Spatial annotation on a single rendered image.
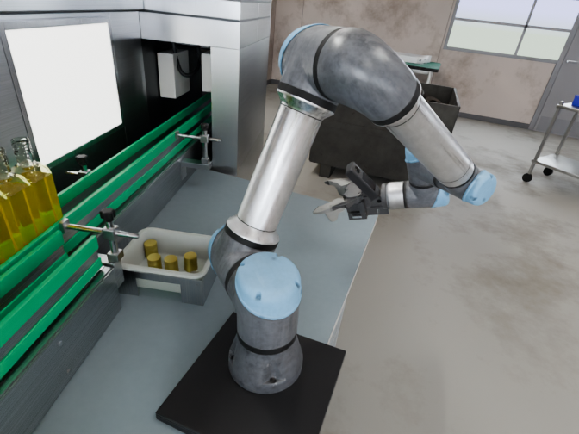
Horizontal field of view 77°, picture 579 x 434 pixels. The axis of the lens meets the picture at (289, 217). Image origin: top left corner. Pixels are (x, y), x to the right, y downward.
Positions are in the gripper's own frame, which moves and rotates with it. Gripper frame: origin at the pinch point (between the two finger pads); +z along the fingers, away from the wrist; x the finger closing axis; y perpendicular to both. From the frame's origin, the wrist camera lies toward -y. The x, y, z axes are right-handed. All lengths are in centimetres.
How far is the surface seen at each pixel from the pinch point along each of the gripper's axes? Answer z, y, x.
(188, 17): 48, -50, 46
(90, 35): 55, -56, 7
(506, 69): -120, 184, 562
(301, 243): 8.8, 15.5, -4.2
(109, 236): 30, -23, -42
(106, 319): 34, -8, -52
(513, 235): -78, 167, 162
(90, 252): 31, -23, -47
